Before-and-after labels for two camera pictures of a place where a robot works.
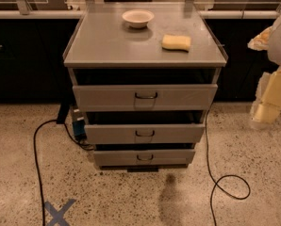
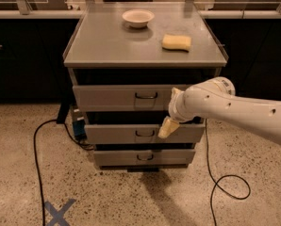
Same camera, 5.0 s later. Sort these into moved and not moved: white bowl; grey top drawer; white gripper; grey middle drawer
Moved: white gripper
Not moved: grey top drawer; white bowl; grey middle drawer
